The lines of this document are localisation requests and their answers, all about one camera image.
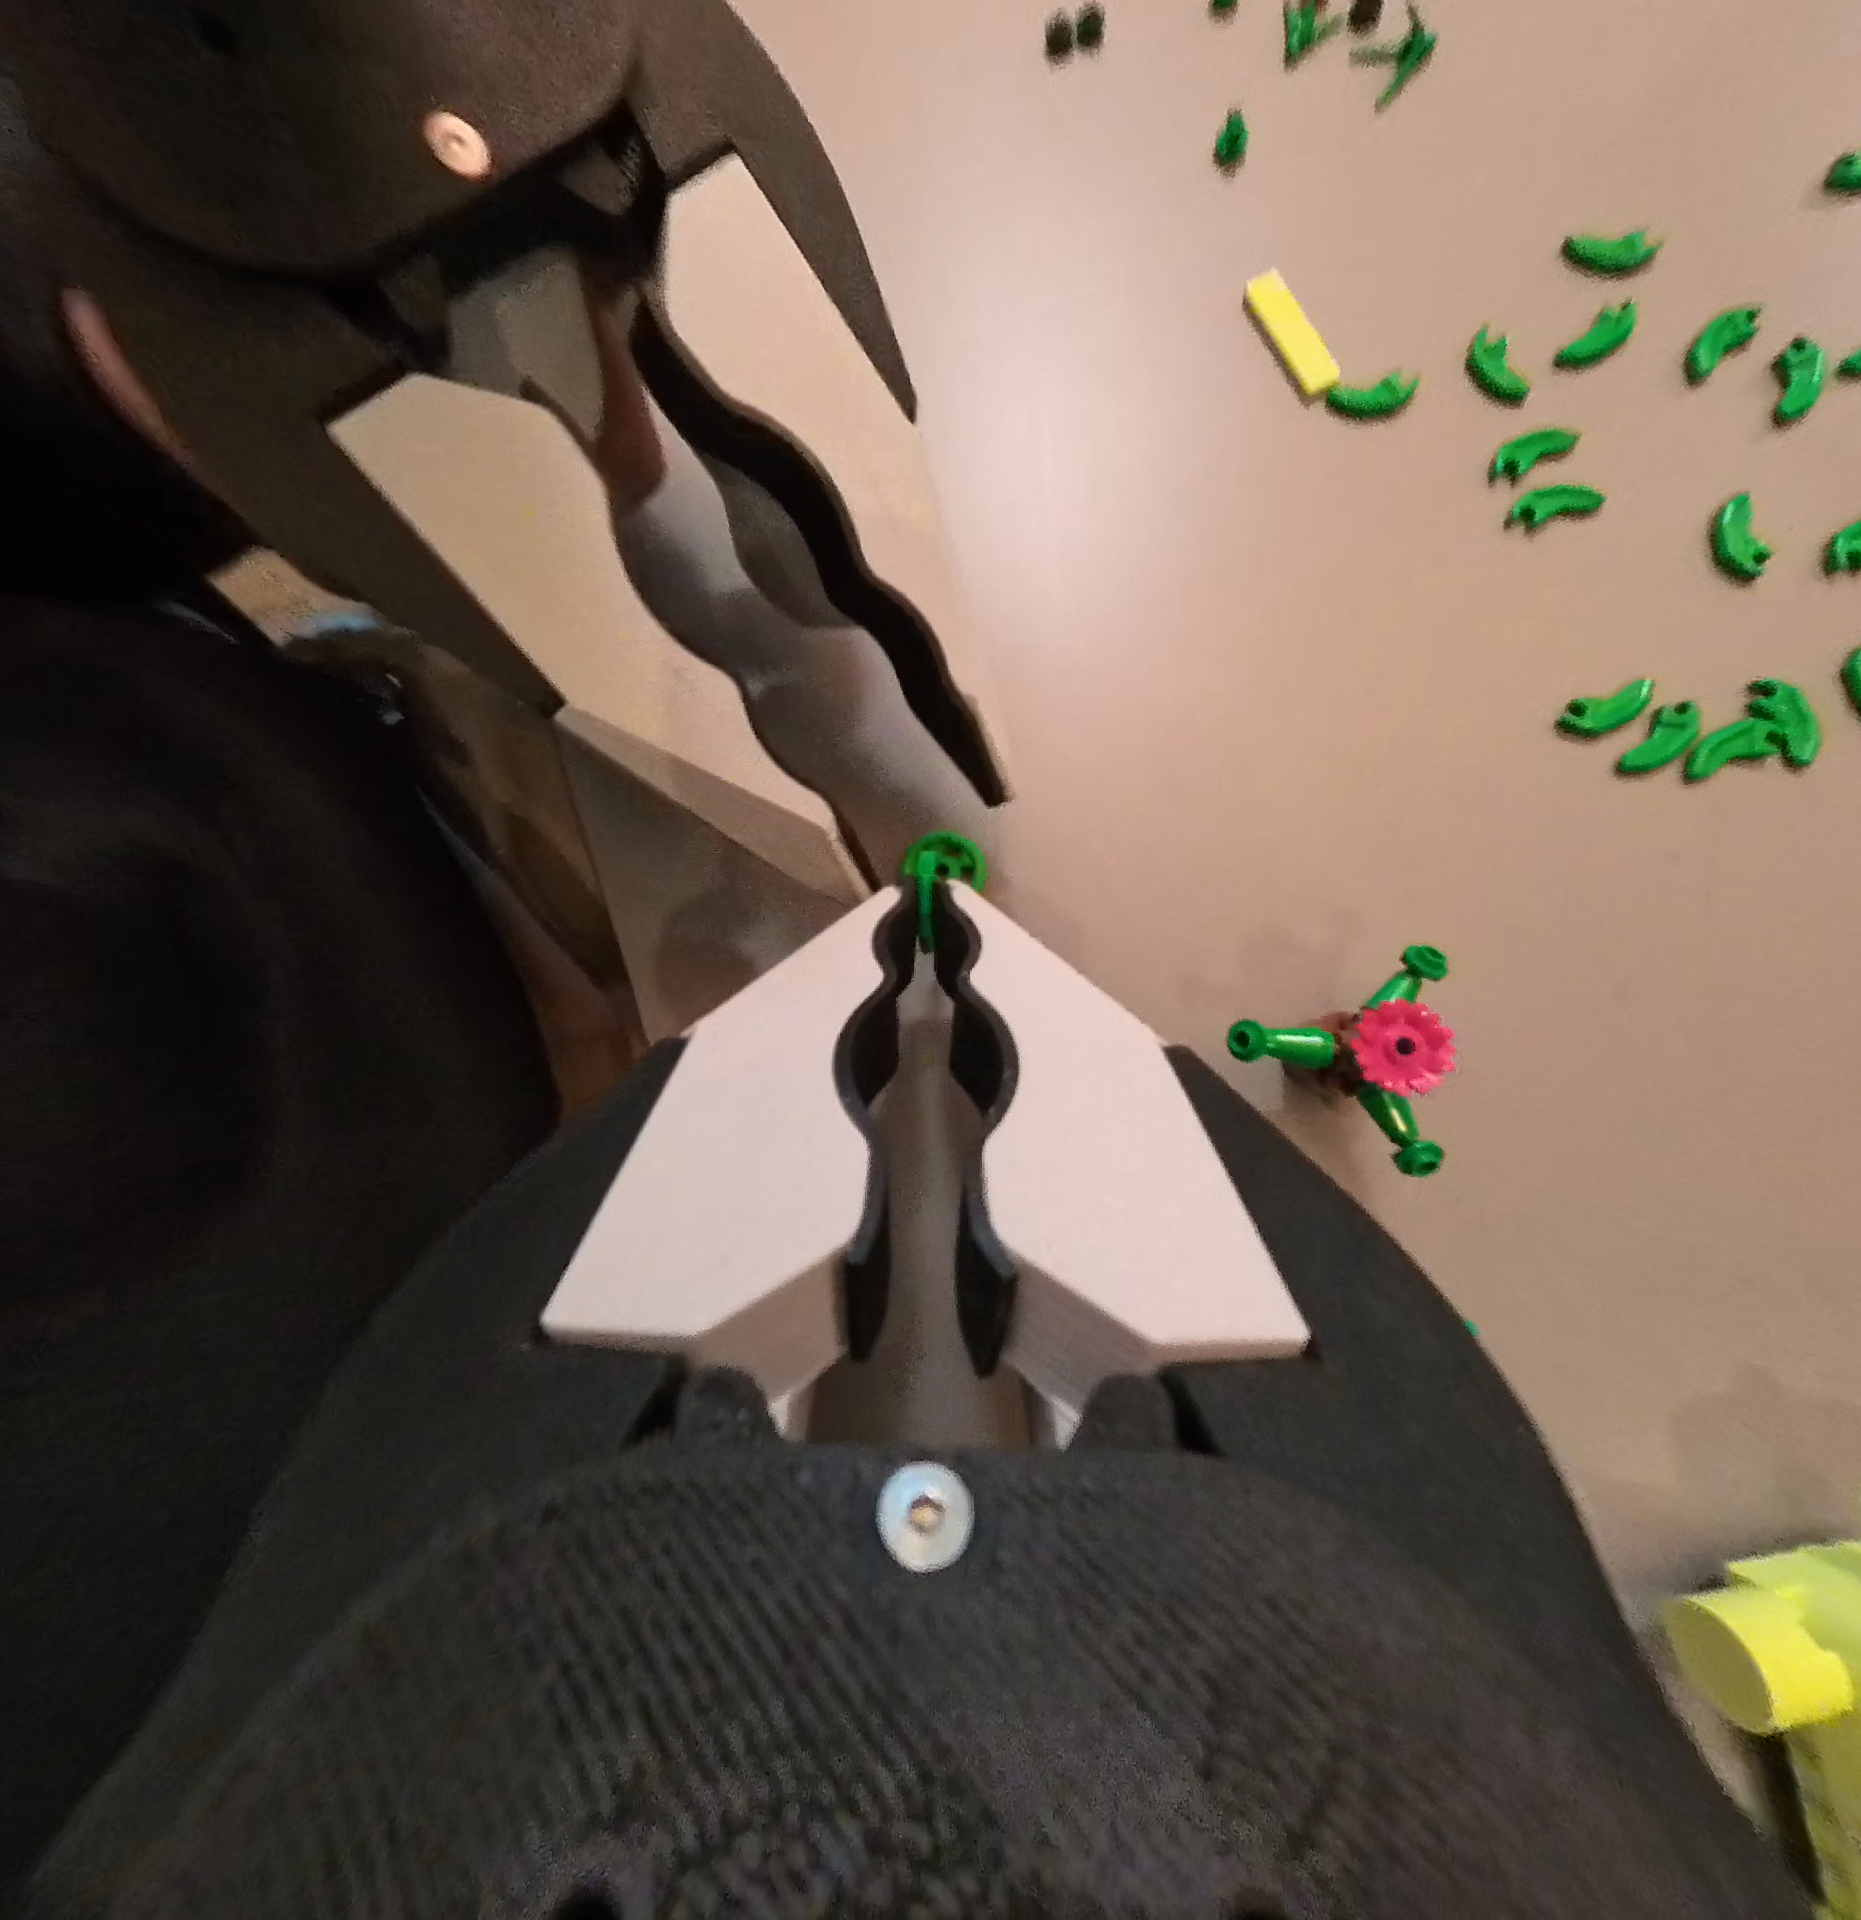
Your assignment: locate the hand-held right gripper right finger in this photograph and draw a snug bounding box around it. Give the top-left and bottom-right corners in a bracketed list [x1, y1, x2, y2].
[934, 882, 1313, 1451]

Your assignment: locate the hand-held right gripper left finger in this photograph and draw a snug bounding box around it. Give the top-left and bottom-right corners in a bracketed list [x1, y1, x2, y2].
[540, 882, 932, 1439]

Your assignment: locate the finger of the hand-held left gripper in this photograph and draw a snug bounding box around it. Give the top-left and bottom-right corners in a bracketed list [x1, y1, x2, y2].
[327, 247, 963, 897]
[627, 145, 1013, 811]

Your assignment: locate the person's left hand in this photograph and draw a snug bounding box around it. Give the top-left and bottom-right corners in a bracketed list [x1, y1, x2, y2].
[58, 281, 143, 397]

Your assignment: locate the person's left leg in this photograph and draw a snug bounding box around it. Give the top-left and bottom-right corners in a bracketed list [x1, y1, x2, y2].
[373, 659, 654, 1082]

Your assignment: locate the toy cactus with pink flower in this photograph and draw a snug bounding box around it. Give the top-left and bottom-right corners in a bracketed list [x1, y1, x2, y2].
[1225, 945, 1461, 1181]

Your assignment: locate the yellow flat toy brick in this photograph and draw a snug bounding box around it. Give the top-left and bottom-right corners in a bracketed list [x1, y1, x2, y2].
[1241, 267, 1342, 403]

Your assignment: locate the green three-pronged toy stem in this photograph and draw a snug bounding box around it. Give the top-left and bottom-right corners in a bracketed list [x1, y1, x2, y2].
[1351, 6, 1438, 110]

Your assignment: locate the scatter of green toy leaves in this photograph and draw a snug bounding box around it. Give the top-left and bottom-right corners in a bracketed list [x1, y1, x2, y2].
[1327, 135, 1861, 782]

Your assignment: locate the lime green toy figure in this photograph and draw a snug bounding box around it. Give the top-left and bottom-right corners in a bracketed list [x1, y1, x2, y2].
[1661, 1481, 1861, 1920]

